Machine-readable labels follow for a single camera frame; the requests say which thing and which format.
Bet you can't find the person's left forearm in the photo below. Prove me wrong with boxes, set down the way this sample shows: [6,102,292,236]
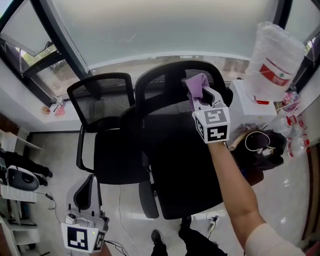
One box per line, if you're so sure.
[99,241,113,256]

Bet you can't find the low-back black mesh chair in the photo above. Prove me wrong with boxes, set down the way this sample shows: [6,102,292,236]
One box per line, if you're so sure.
[66,72,151,186]

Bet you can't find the person's beige shirt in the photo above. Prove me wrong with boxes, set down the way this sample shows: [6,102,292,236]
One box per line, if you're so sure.
[244,222,307,256]

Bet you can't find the black bag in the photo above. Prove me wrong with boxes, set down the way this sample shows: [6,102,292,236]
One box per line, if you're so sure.
[232,129,287,171]

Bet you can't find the black cable with adapter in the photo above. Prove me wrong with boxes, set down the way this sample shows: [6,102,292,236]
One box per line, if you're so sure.
[44,191,58,211]

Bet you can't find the black mesh office chair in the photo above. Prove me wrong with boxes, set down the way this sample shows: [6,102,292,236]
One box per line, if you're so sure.
[119,60,234,151]

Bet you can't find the person's black trousers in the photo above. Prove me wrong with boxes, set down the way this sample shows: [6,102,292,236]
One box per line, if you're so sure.
[150,219,228,256]

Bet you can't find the pink clear plastic bag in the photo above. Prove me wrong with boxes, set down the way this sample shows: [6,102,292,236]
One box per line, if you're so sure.
[281,91,301,112]

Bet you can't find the purple cloth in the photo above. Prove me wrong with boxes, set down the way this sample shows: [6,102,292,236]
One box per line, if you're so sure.
[184,72,210,112]

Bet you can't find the white floor cable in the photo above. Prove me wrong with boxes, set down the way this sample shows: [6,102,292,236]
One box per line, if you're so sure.
[116,184,151,251]

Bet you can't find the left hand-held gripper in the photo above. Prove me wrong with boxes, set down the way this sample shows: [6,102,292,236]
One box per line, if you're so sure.
[60,173,110,254]

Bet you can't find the grey and white device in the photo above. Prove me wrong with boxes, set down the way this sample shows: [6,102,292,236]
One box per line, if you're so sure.
[7,165,41,192]

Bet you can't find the brown wooden panel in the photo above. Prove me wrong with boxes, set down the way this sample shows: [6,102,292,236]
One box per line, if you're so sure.
[301,147,320,241]

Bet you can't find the person's right forearm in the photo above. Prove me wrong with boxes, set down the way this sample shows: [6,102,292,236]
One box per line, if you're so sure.
[207,141,267,253]

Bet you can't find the black office chair seat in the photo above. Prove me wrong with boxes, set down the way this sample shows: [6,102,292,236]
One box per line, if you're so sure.
[142,139,226,220]

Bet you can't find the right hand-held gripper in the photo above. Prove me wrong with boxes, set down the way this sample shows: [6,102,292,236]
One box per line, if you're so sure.
[190,85,231,145]

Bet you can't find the white water dispenser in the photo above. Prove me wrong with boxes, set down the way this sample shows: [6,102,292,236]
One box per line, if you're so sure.
[228,79,278,141]

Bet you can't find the black chair armrest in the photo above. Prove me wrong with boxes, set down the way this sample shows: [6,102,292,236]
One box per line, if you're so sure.
[138,180,160,220]

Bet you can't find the black framed window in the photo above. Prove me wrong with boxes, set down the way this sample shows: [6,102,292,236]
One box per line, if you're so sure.
[0,0,320,106]

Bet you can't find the white shelf unit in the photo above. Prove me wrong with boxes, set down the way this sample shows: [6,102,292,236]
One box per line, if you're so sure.
[0,129,42,256]

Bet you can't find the black bundle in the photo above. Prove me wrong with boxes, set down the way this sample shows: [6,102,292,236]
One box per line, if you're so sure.
[0,150,54,187]

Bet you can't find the person's black shoe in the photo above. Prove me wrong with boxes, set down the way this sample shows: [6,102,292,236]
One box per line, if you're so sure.
[150,228,164,246]
[180,215,193,229]

